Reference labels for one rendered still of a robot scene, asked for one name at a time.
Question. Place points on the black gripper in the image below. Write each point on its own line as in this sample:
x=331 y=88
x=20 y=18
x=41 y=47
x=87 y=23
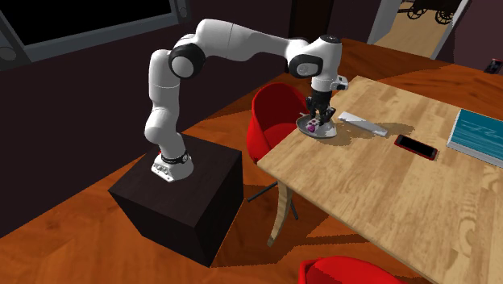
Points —
x=320 y=97

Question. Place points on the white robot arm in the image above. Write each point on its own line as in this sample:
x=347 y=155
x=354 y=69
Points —
x=165 y=90

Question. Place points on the grey plate with purple pieces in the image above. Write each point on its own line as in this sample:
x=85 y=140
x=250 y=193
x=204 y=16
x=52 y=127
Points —
x=319 y=131

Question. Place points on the red chair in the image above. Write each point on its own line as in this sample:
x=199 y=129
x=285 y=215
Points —
x=345 y=271
x=275 y=114

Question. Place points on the flat white bar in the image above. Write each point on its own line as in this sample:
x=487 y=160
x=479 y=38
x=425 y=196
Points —
x=363 y=123

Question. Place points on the light wooden table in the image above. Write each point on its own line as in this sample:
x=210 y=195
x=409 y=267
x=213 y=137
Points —
x=373 y=188

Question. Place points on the black phone with red rim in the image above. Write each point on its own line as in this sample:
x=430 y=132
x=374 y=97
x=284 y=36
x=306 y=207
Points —
x=415 y=146

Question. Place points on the teal book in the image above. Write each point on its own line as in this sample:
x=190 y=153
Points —
x=477 y=135

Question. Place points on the dark robot stand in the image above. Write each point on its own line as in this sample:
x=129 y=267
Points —
x=184 y=208

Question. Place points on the small dark box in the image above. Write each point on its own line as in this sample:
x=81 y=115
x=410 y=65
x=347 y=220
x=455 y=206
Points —
x=494 y=67

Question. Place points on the grey framed television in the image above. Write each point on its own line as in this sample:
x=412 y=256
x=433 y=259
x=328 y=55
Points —
x=86 y=15

